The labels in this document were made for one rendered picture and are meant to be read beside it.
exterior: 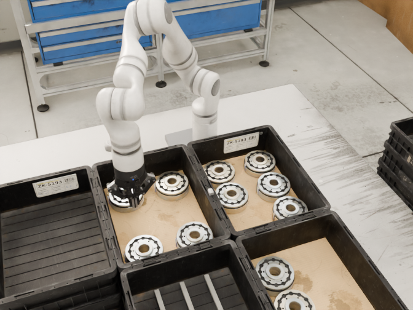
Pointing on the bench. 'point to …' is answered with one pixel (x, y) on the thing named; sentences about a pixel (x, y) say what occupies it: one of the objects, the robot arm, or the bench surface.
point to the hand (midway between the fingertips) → (133, 200)
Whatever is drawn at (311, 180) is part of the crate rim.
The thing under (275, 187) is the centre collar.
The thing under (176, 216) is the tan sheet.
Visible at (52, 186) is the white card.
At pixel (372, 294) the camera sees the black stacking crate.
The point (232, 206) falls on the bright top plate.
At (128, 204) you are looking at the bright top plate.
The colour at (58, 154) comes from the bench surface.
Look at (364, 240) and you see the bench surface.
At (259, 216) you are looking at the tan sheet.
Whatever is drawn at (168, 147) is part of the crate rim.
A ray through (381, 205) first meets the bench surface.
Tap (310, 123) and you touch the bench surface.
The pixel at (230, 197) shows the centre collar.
